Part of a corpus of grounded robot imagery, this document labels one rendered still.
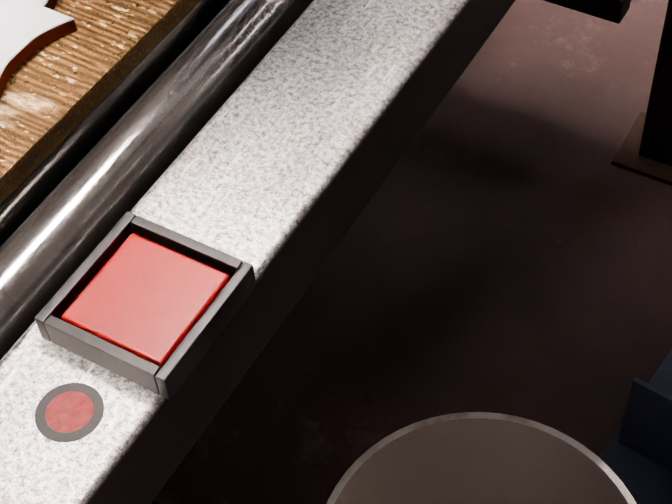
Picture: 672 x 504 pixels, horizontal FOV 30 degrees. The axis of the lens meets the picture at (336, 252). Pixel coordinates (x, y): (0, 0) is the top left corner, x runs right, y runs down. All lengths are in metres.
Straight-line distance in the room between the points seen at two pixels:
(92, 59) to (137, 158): 0.07
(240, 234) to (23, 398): 0.14
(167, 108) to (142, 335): 0.16
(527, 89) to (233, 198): 1.42
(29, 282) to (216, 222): 0.10
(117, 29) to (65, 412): 0.24
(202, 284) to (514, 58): 1.53
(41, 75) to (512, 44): 1.47
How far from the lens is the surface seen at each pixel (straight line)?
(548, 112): 2.01
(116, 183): 0.68
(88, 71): 0.71
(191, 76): 0.72
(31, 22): 0.74
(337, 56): 0.73
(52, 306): 0.61
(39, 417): 0.60
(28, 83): 0.72
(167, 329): 0.59
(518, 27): 2.16
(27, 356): 0.62
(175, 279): 0.61
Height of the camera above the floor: 1.40
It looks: 51 degrees down
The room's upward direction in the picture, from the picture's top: 5 degrees counter-clockwise
